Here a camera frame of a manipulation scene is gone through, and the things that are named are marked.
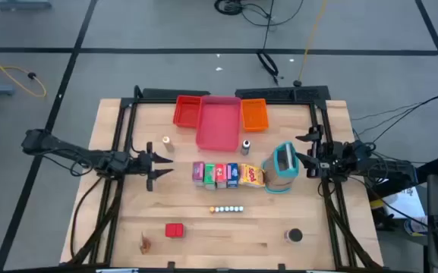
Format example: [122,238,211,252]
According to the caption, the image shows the black floor cable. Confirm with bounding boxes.
[350,94,438,143]

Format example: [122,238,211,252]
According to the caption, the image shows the black ribbed panel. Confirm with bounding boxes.
[235,85,332,103]

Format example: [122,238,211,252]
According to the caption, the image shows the yellow floor cable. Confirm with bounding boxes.
[0,39,48,98]

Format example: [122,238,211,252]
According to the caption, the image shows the black round cap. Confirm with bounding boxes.
[283,227,304,244]

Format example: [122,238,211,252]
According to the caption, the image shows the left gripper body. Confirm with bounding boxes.
[128,141,154,192]

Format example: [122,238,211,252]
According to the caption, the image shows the orange plastic basket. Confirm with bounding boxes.
[240,98,270,133]

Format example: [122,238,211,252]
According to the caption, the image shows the black cable coil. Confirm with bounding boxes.
[213,0,305,28]

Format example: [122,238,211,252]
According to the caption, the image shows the red plastic basket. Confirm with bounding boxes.
[172,94,203,129]

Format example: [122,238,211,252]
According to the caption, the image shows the blue mini cereal box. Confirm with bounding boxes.
[226,162,240,189]

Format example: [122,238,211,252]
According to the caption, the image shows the small red box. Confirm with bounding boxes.
[165,222,185,239]

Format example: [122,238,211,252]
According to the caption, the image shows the grey furniture foot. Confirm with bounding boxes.
[0,0,52,11]

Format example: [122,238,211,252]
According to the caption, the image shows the red mini cereal box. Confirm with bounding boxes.
[215,162,228,190]

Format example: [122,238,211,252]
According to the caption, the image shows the yellow hanging cable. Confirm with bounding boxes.
[297,0,328,85]

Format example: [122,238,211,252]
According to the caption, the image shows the pink plastic bin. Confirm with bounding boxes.
[195,95,242,152]

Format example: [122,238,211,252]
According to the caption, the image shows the purple mini cereal box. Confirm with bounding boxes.
[191,161,206,187]

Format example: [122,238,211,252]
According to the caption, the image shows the white paper sheet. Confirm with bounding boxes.
[382,184,427,220]

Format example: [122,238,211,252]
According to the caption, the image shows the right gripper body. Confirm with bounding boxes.
[304,124,333,180]

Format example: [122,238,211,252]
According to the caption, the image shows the black hanging cable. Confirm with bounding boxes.
[255,0,281,86]

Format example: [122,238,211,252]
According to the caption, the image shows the tan-cap bottle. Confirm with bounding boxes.
[161,136,175,154]

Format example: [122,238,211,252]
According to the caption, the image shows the green mini cereal box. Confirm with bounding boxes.
[203,162,217,190]

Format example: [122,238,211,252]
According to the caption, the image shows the black smooth panel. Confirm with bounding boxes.
[141,87,211,100]

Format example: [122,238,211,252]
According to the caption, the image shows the small brown object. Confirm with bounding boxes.
[139,231,153,255]

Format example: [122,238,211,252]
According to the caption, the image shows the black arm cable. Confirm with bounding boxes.
[68,176,104,262]

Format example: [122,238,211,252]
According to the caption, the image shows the steel box grater teal trim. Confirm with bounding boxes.
[260,141,301,195]

